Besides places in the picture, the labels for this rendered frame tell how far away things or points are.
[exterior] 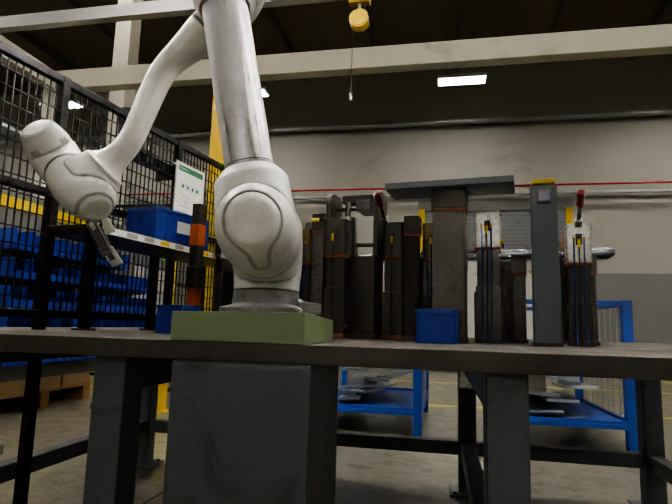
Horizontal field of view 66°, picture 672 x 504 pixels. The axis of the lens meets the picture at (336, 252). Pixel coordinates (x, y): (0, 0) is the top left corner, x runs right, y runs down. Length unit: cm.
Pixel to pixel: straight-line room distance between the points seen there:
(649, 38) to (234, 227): 515
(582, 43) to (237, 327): 491
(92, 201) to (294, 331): 50
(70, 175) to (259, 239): 48
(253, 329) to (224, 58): 56
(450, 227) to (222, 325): 75
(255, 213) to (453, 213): 76
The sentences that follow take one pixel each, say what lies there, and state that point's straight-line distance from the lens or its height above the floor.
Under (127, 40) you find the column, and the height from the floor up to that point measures 552.
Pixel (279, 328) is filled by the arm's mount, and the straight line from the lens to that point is 107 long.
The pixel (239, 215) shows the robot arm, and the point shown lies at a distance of 95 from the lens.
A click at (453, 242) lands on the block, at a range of 154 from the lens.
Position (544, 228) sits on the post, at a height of 102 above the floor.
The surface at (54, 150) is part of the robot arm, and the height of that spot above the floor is 111.
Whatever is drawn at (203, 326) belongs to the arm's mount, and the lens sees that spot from 113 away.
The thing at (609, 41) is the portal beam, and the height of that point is 337.
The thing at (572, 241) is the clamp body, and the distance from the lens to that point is 169.
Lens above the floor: 74
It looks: 8 degrees up
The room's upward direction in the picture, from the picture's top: 2 degrees clockwise
